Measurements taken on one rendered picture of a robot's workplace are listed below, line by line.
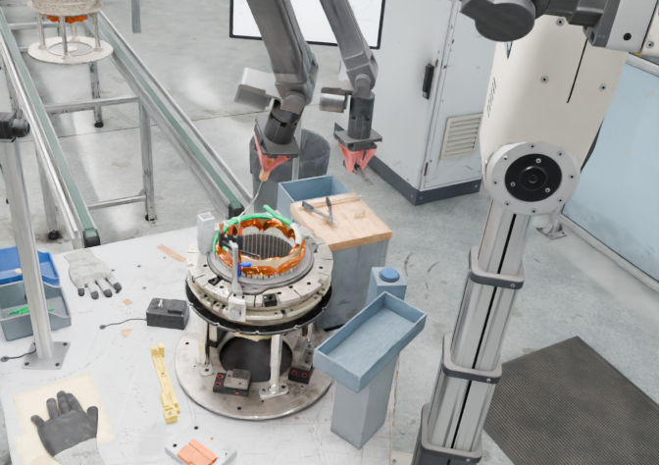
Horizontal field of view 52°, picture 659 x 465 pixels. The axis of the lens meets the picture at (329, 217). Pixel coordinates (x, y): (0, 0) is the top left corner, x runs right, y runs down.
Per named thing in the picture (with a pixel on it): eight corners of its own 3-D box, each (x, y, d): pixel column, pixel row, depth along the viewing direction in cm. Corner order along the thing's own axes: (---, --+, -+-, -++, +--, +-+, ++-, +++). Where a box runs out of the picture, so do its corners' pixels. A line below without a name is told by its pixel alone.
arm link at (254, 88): (306, 101, 113) (316, 60, 116) (239, 80, 111) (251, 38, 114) (290, 134, 124) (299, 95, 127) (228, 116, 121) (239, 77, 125)
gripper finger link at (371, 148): (336, 167, 169) (339, 132, 164) (361, 163, 172) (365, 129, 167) (349, 180, 164) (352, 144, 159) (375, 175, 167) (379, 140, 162)
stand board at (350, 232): (289, 211, 175) (289, 203, 174) (353, 199, 183) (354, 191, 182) (323, 253, 160) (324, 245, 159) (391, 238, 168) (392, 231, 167)
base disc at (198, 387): (152, 331, 169) (152, 328, 168) (289, 290, 187) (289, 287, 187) (212, 444, 141) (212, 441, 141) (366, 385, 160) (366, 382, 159)
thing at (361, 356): (344, 476, 139) (360, 377, 124) (303, 447, 144) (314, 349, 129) (407, 407, 156) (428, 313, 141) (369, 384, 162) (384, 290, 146)
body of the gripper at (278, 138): (266, 160, 126) (277, 132, 120) (252, 121, 131) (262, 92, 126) (298, 159, 129) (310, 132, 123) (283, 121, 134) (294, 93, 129)
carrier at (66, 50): (29, 38, 339) (20, -25, 323) (110, 37, 351) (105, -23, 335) (25, 66, 308) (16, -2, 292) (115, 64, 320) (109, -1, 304)
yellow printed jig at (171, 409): (148, 355, 163) (147, 345, 161) (163, 352, 165) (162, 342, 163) (165, 425, 146) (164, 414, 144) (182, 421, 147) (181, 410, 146)
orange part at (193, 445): (176, 455, 138) (176, 452, 137) (193, 440, 141) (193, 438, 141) (200, 475, 135) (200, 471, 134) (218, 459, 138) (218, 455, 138)
